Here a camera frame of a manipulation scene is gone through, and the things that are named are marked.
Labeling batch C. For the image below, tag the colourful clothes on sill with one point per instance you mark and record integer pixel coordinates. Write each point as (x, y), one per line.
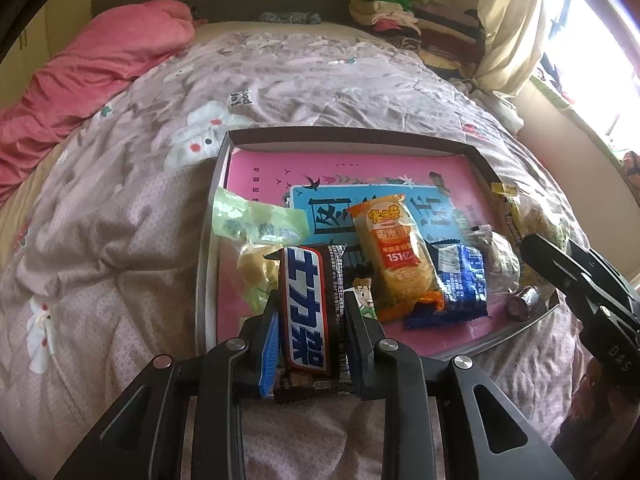
(552, 80)

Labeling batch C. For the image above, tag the dark patterned cloth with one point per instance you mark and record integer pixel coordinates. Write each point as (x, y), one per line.
(290, 17)

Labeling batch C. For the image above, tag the white crumpled cloth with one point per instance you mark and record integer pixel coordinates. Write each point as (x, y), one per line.
(490, 105)

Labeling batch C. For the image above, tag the pink duvet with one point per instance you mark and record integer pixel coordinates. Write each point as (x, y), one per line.
(100, 60)

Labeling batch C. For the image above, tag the clear packet with green print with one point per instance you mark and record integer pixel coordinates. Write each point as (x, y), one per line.
(542, 215)

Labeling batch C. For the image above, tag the cream wardrobe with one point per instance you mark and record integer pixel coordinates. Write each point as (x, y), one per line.
(30, 35)

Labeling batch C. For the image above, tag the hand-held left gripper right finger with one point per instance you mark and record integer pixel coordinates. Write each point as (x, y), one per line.
(360, 350)

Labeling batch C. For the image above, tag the blue biscuit packet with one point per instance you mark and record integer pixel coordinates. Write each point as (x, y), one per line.
(460, 280)

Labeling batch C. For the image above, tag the pink book with blue label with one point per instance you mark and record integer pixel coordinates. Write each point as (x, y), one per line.
(260, 175)

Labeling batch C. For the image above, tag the cream curtain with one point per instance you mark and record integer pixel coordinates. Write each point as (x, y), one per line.
(505, 25)

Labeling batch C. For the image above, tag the small brown snack packet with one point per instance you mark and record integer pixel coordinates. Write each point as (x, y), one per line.
(522, 302)

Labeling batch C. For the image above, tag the brown chocolate bar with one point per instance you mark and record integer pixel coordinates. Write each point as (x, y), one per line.
(305, 310)

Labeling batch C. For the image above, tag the pile of folded clothes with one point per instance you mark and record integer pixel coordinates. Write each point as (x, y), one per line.
(430, 35)

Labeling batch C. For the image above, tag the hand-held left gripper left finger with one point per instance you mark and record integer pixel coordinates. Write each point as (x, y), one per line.
(270, 355)

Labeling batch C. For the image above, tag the brown cardboard box tray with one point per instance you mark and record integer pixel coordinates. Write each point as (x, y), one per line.
(350, 142)

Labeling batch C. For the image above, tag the beige bed sheet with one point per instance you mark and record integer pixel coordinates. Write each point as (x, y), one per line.
(20, 210)

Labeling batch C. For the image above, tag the orange rice cracker packet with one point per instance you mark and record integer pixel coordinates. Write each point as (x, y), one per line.
(395, 260)

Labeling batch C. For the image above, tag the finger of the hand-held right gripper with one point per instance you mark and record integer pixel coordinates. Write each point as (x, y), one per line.
(550, 265)
(610, 275)

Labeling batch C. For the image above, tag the green cake packet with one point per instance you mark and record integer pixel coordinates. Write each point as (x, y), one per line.
(250, 220)

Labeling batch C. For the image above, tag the window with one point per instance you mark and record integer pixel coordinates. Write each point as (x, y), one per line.
(590, 35)

